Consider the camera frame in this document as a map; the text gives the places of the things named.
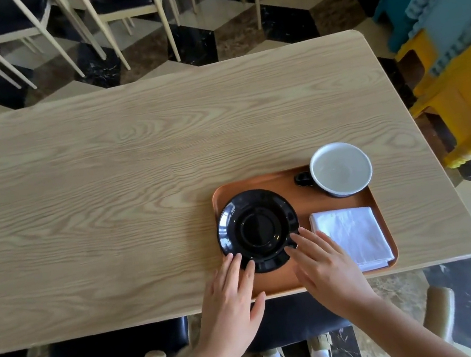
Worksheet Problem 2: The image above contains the person's right hand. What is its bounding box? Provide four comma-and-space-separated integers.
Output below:
282, 215, 381, 334

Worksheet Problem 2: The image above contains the person's left hand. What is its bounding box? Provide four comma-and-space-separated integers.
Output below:
182, 248, 277, 357

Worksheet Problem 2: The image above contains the white napkin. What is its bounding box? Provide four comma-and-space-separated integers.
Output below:
308, 200, 397, 281

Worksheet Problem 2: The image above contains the orange wooden tray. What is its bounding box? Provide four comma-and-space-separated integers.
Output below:
208, 152, 403, 304

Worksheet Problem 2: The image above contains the black glossy saucer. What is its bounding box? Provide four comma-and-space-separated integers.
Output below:
210, 182, 308, 280

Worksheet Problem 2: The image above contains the person's right forearm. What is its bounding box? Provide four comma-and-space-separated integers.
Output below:
345, 278, 470, 357

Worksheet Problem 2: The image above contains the person's right shoe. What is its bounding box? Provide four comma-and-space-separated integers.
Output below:
307, 333, 336, 357

